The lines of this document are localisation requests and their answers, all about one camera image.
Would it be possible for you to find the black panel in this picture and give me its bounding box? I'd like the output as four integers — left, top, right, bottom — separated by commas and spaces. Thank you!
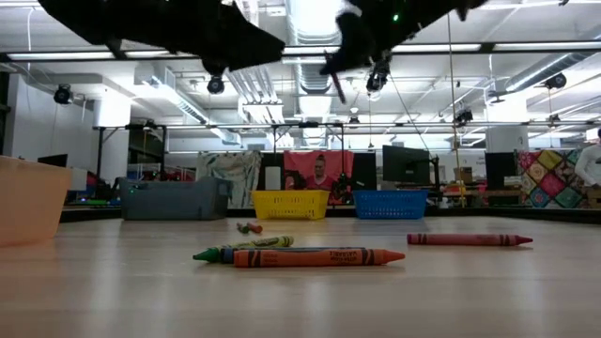
354, 152, 378, 192

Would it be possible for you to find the dark grey plastic bin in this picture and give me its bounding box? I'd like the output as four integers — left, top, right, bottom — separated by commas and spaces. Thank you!
118, 177, 232, 222

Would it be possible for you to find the blue plastic basket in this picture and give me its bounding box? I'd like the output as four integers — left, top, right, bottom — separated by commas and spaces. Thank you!
352, 189, 429, 221

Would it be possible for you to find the black monitor on stand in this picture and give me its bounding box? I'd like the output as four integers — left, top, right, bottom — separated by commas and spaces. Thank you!
381, 144, 432, 185

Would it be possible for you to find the black ceiling camera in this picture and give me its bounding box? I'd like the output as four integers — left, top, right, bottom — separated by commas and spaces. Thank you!
365, 58, 392, 93
207, 74, 226, 96
544, 72, 568, 90
53, 84, 74, 105

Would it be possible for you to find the colourful patchwork quilt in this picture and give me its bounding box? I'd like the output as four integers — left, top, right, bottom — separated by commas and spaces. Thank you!
515, 148, 586, 210

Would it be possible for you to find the round silver air duct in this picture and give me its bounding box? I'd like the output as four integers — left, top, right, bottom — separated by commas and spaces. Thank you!
286, 0, 352, 95

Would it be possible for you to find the white box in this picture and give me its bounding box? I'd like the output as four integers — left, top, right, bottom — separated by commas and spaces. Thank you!
265, 166, 283, 192

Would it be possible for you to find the red cloth backdrop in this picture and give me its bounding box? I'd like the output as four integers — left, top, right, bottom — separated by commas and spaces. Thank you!
284, 149, 356, 206

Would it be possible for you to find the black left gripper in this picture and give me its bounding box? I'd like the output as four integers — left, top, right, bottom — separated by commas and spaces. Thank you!
116, 0, 286, 77

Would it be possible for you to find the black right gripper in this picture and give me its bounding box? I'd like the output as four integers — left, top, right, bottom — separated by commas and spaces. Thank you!
320, 0, 424, 76

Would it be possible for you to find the blue crayon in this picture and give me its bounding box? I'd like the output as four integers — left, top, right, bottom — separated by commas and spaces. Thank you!
219, 246, 377, 265

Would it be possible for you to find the orange translucent plastic bin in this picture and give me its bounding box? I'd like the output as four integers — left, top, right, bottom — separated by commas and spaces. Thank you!
0, 156, 73, 248

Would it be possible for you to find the white light bar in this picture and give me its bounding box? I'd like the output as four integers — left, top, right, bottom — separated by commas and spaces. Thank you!
281, 45, 342, 56
492, 41, 601, 52
392, 43, 483, 54
7, 50, 116, 61

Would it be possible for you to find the small black monitor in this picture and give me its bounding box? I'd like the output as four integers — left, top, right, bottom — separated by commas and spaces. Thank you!
37, 153, 69, 169

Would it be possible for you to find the yellow plastic basket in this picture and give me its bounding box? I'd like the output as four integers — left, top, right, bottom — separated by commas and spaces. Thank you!
251, 189, 331, 221

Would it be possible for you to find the person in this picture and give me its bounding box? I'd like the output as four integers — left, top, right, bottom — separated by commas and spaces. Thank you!
575, 129, 601, 189
302, 153, 342, 193

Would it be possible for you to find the green floral cloth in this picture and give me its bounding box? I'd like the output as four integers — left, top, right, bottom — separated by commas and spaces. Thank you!
196, 150, 263, 210

